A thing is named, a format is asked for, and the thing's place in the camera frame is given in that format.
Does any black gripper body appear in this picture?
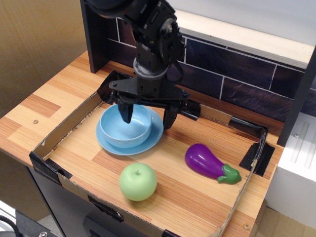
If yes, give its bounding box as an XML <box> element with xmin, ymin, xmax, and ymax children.
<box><xmin>110</xmin><ymin>59</ymin><xmax>190</xmax><ymax>108</ymax></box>

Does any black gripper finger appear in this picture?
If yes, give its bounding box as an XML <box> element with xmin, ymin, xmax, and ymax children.
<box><xmin>117</xmin><ymin>99</ymin><xmax>133</xmax><ymax>123</ymax></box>
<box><xmin>163</xmin><ymin>106</ymin><xmax>178</xmax><ymax>129</ymax></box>

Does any light blue bowl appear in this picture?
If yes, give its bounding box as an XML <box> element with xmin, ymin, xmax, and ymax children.
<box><xmin>96</xmin><ymin>104</ymin><xmax>152</xmax><ymax>149</ymax></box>

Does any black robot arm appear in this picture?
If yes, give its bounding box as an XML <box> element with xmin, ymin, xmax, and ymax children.
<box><xmin>86</xmin><ymin>0</ymin><xmax>190</xmax><ymax>129</ymax></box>

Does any light blue plate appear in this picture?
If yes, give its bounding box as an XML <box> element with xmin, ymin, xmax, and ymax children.
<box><xmin>96</xmin><ymin>108</ymin><xmax>163</xmax><ymax>156</ymax></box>

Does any cardboard fence with black tape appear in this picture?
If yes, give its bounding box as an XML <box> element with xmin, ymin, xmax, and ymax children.
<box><xmin>30</xmin><ymin>82</ymin><xmax>269</xmax><ymax>237</ymax></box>

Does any purple toy eggplant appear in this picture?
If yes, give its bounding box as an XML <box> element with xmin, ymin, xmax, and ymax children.
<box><xmin>185</xmin><ymin>144</ymin><xmax>241</xmax><ymax>184</ymax></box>

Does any green toy apple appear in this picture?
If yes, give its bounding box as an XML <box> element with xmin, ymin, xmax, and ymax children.
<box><xmin>119</xmin><ymin>163</ymin><xmax>158</xmax><ymax>201</ymax></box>

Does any white ribbed side unit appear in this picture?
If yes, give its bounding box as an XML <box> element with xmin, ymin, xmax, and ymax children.
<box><xmin>265</xmin><ymin>113</ymin><xmax>316</xmax><ymax>228</ymax></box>

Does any black braided cable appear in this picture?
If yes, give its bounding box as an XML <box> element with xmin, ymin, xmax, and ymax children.
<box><xmin>0</xmin><ymin>215</ymin><xmax>23</xmax><ymax>237</ymax></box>

